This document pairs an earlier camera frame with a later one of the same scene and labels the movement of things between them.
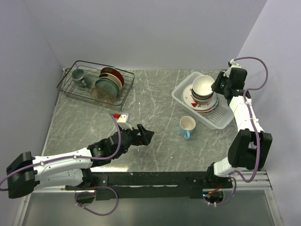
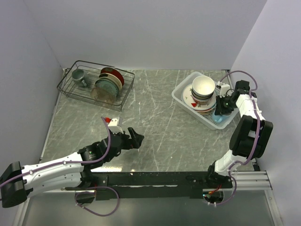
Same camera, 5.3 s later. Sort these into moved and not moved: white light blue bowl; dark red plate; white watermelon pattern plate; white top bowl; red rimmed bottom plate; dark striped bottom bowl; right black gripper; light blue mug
Moved: right black gripper; light blue mug
Not moved: dark striped bottom bowl; white watermelon pattern plate; white light blue bowl; red rimmed bottom plate; white top bowl; dark red plate
